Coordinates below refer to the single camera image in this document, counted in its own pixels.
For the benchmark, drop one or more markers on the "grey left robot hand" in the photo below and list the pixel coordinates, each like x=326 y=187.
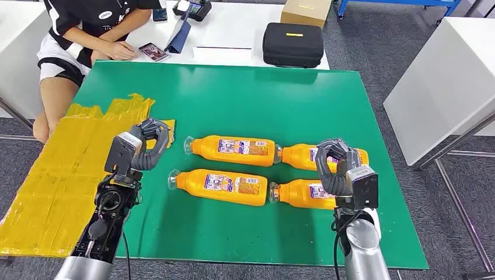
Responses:
x=152 y=127

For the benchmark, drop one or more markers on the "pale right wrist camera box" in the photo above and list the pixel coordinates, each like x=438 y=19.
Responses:
x=363 y=189

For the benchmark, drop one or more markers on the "person's right forearm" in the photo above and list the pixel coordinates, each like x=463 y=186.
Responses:
x=85 y=40

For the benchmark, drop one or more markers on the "person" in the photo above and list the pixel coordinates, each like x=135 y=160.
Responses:
x=89 y=15

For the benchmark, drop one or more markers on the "orange detergent bottle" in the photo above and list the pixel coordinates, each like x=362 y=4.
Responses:
x=297 y=156
x=197 y=185
x=294 y=193
x=205 y=150

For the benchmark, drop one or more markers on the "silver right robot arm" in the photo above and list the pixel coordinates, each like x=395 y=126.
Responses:
x=363 y=251

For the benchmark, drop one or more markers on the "tablet in blue case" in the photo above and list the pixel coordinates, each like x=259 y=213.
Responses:
x=178 y=36

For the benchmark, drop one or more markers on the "black smartphone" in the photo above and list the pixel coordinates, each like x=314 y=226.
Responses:
x=159 y=15

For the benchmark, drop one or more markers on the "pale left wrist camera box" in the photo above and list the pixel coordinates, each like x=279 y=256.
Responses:
x=118 y=154

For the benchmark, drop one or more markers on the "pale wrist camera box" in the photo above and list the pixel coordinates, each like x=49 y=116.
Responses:
x=363 y=189
x=118 y=154

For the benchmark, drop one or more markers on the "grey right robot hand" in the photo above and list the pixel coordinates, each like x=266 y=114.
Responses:
x=344 y=152

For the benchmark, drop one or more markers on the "black handheld controller with screen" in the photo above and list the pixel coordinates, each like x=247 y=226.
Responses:
x=199 y=11

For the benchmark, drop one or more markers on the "brown cardboard box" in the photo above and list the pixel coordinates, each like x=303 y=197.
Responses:
x=305 y=13

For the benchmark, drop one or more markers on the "metal table leg frame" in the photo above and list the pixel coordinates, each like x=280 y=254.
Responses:
x=463 y=215
x=17 y=116

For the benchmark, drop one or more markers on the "green table mat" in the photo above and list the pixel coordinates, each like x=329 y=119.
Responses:
x=251 y=108

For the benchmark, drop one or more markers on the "person's right hand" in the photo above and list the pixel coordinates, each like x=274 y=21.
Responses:
x=120 y=50

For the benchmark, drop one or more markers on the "blue metal rack frame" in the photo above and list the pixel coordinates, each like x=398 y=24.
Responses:
x=450 y=3

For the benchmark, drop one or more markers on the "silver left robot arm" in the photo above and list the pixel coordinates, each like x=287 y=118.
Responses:
x=108 y=232

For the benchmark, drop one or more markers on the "white side table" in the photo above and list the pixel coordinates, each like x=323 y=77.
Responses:
x=444 y=77
x=19 y=46

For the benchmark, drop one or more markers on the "smartphone with lit screen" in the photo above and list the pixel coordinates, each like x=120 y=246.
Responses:
x=154 y=52

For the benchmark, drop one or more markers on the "black zip carrying case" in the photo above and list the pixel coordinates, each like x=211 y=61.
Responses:
x=292 y=46

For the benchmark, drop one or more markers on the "yellow tape sheet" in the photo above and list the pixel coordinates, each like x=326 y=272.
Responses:
x=58 y=174

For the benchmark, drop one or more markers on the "person's left forearm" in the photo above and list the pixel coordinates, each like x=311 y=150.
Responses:
x=127 y=25

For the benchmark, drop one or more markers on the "white folded paper card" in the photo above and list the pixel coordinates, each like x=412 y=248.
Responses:
x=222 y=57

